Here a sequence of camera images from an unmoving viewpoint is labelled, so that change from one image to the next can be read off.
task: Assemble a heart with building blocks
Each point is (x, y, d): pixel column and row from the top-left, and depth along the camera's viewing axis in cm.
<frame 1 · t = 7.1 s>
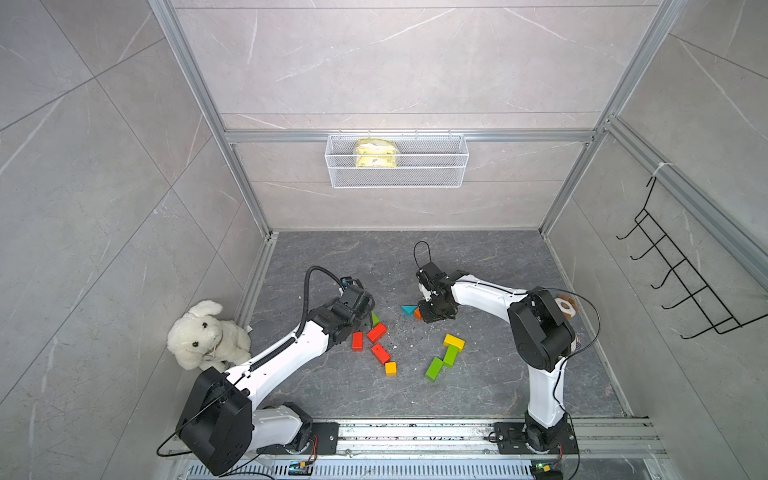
left hand: (363, 311, 85), fingers open
right hand: (429, 316, 95), fingers open
teal triangle block: (408, 310, 97), point 3 cm above the table
yellow rectangular block: (454, 342, 90), point 2 cm above the table
green block upper pair: (450, 356, 88), point 2 cm above the table
green block lower pair: (434, 369, 85), point 2 cm above the table
red block left: (357, 341, 92), on the table
red block middle: (376, 333, 92), point 2 cm above the table
red block lower: (379, 351, 88), point 2 cm above the table
small orange-yellow cube: (390, 369, 85), point 2 cm above the table

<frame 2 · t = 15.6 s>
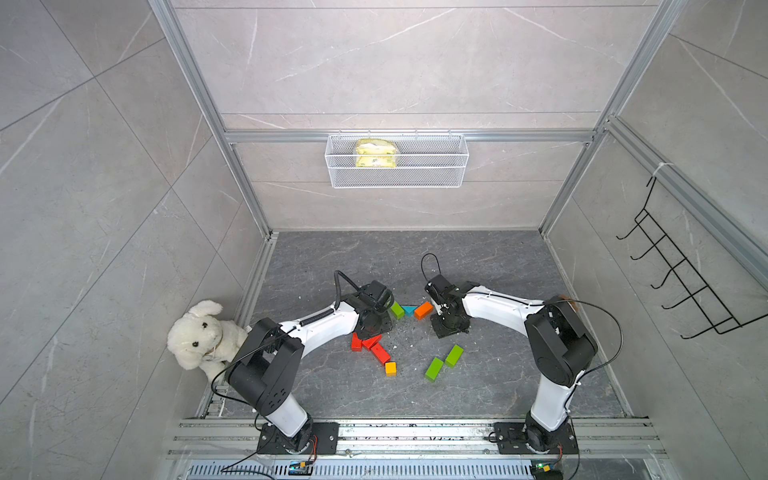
left hand: (388, 322, 90), fingers open
right hand: (444, 329, 92), fingers open
red block middle: (371, 341, 89), point 3 cm above the table
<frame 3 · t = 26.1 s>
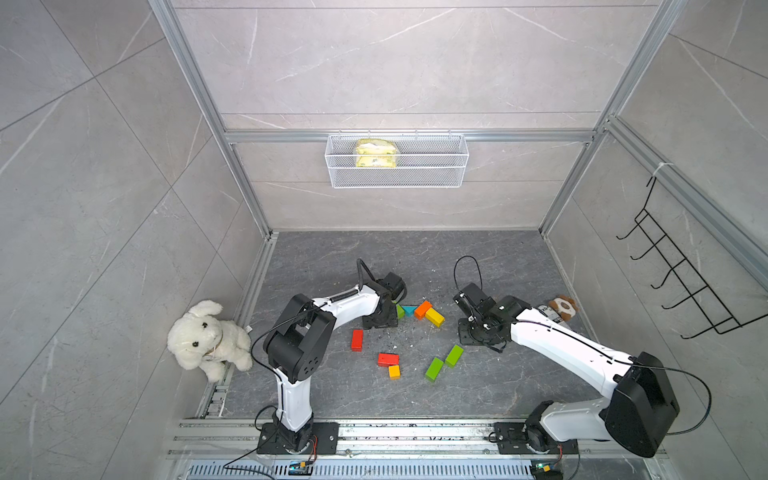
left hand: (388, 318, 94), fingers open
right hand: (468, 335, 83), fingers open
red block lower: (386, 359, 88), on the table
small orange-yellow cube: (394, 372, 84), point 3 cm above the table
brown white small toy: (565, 306, 97), point 3 cm above the table
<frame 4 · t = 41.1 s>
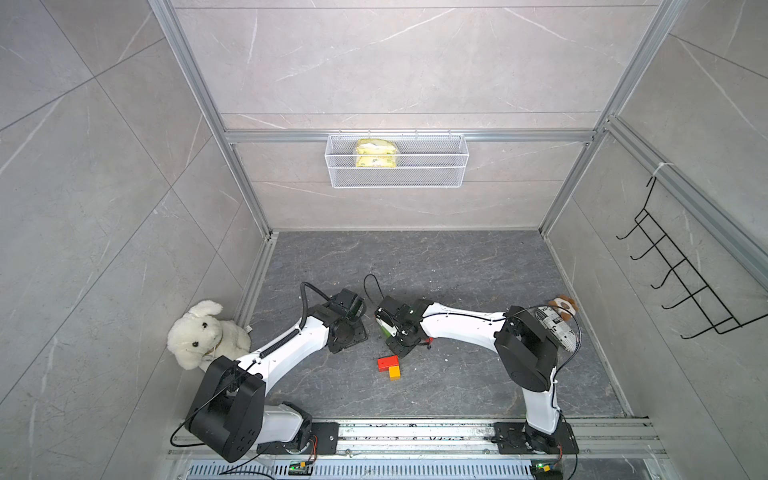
left hand: (359, 332, 86), fingers open
right hand: (401, 345, 89), fingers open
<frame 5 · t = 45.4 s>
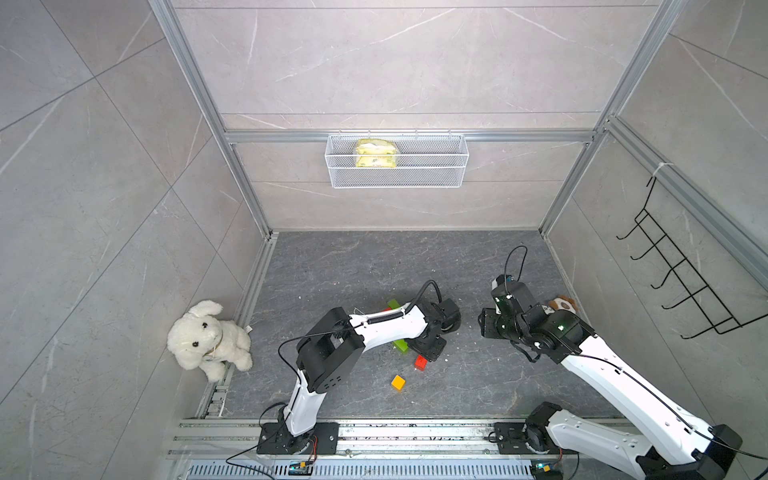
left hand: (432, 349, 86), fingers open
right hand: (486, 319, 75), fingers open
red block lower: (420, 362, 85), point 3 cm above the table
small orange-yellow cube: (398, 382, 83), point 2 cm above the table
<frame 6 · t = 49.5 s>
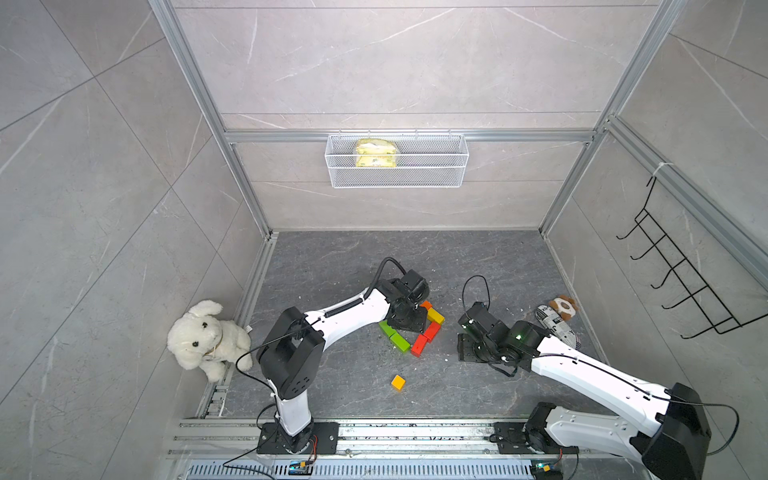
left hand: (423, 322, 85), fingers open
right hand: (466, 349, 79), fingers open
red block lower: (419, 345, 88), point 4 cm above the table
silver cylindrical object: (555, 324, 92), point 4 cm above the table
